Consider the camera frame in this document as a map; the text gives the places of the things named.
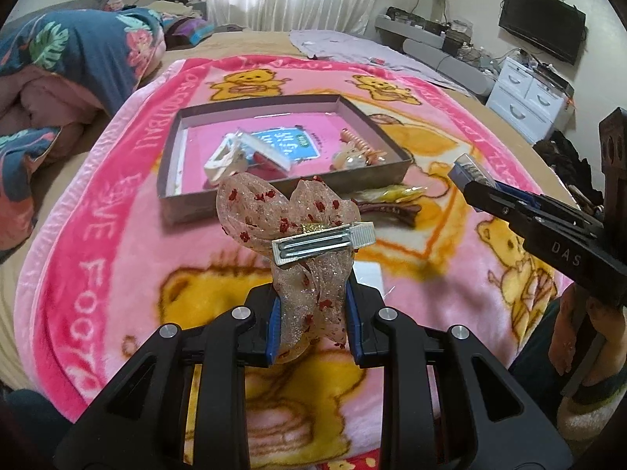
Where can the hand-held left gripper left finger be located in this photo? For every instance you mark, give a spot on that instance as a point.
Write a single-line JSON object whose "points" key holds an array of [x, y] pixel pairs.
{"points": [[274, 325]]}

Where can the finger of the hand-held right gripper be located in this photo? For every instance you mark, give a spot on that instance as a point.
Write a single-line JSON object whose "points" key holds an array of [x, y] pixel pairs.
{"points": [[494, 203], [548, 204]]}

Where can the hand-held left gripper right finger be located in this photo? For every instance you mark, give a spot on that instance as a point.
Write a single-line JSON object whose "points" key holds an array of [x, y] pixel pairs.
{"points": [[356, 333]]}

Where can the mesh bow hair clip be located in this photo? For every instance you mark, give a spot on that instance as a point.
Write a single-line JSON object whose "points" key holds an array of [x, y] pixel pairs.
{"points": [[294, 249]]}

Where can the shallow grey cardboard box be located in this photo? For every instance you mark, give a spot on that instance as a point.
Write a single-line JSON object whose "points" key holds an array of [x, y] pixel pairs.
{"points": [[205, 205]]}

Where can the pearl claw hair clip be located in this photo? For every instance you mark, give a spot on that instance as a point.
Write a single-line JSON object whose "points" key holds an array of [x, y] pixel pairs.
{"points": [[350, 160]]}

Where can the white earring card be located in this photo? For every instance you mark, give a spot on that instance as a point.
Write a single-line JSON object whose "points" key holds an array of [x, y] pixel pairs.
{"points": [[269, 154]]}

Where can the cream claw hair clip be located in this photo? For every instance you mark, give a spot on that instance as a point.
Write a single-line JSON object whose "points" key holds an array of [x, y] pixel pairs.
{"points": [[223, 161]]}

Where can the person's right hand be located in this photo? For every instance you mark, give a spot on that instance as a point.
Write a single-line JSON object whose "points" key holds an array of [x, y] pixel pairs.
{"points": [[612, 333]]}

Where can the dark clothing pile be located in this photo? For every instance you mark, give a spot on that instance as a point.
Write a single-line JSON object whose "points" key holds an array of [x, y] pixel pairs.
{"points": [[563, 156]]}

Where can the small white card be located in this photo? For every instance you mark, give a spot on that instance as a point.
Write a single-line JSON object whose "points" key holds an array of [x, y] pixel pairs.
{"points": [[368, 274]]}

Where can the brown banana hair clip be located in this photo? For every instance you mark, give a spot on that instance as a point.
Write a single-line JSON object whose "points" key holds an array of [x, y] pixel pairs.
{"points": [[392, 213]]}

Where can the yellow hair clip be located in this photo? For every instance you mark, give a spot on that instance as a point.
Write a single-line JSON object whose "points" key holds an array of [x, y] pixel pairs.
{"points": [[392, 192]]}

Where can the white drawer cabinet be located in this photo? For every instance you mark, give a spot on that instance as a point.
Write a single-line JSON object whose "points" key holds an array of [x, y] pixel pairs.
{"points": [[524, 98]]}

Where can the red floral cloth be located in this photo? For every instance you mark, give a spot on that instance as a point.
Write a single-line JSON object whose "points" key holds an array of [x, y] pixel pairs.
{"points": [[362, 462]]}

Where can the pink bear printed blanket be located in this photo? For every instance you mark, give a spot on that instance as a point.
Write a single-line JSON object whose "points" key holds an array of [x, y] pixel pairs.
{"points": [[122, 254]]}

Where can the black flat television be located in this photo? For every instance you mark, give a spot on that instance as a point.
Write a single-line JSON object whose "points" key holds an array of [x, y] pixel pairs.
{"points": [[541, 22]]}

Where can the lilac bed sheet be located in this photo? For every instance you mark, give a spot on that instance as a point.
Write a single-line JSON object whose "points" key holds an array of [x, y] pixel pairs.
{"points": [[352, 46]]}

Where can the bed with tan sheet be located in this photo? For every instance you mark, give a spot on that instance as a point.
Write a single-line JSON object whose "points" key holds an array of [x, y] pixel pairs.
{"points": [[245, 41]]}

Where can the pile of clothes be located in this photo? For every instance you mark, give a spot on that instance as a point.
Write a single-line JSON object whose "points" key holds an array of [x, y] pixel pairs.
{"points": [[181, 29]]}

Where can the blue floral quilt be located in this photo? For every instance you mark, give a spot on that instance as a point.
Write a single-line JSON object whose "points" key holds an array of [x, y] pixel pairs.
{"points": [[83, 44]]}

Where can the grey padded headboard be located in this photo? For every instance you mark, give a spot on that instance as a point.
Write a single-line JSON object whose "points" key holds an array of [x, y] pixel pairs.
{"points": [[44, 10]]}

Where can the dark wooden post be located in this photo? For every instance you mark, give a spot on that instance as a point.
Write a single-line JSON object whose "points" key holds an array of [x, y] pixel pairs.
{"points": [[615, 156]]}

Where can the grey wall console shelf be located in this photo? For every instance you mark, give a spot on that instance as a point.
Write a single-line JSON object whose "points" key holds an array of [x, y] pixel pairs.
{"points": [[441, 54]]}

